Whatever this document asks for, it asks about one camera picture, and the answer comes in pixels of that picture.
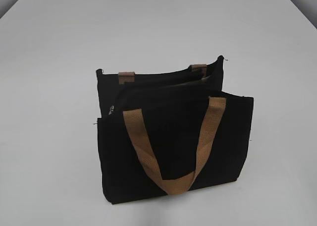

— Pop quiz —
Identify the black canvas tote bag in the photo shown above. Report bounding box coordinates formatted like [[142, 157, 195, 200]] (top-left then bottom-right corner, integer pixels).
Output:
[[96, 56, 254, 204]]

